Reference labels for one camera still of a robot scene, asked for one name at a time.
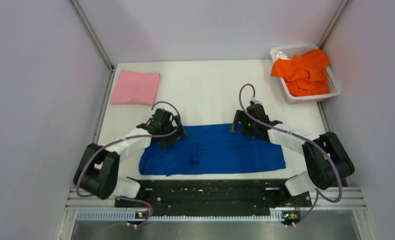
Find blue t shirt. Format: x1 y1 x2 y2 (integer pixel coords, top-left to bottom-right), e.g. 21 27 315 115
138 123 286 176

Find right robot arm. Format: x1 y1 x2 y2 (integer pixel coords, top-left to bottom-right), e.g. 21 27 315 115
230 102 355 206

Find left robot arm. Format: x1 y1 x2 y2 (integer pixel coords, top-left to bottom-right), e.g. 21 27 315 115
73 108 187 207

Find folded pink t shirt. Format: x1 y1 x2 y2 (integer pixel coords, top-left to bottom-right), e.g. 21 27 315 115
110 70 161 106

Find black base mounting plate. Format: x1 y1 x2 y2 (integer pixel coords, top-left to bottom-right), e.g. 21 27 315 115
114 178 313 219

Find white plastic laundry basket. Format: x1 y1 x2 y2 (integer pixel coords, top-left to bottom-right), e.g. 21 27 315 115
269 43 342 104

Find orange t shirt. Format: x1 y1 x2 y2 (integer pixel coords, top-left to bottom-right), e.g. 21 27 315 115
270 48 330 97

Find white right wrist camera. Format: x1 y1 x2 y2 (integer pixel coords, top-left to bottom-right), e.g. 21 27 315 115
249 96 262 105

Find white slotted cable duct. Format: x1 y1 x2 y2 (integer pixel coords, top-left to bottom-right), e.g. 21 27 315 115
77 210 298 222

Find aluminium frame rail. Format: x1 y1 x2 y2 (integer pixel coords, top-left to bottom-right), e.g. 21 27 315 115
68 0 115 72

